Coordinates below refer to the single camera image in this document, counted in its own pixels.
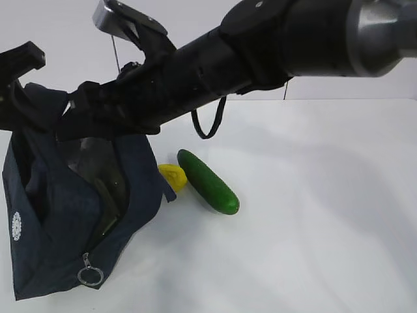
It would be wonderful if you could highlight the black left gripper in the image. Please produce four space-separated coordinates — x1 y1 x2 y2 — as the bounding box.
1 41 55 132

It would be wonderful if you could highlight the navy blue lunch bag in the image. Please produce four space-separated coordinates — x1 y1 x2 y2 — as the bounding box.
2 127 176 300

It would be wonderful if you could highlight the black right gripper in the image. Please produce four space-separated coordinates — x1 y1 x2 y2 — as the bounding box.
53 60 179 142

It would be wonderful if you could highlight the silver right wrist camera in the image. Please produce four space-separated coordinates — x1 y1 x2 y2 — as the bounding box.
93 1 167 40

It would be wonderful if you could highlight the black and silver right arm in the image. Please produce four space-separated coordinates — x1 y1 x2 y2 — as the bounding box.
56 0 416 141

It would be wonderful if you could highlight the green cucumber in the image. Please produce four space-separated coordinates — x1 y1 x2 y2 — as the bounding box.
177 149 240 215

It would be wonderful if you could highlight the yellow lemon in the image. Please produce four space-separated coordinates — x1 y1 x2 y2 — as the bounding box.
158 164 188 193

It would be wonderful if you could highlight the glass container with green lid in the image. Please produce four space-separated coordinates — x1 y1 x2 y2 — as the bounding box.
66 138 128 237

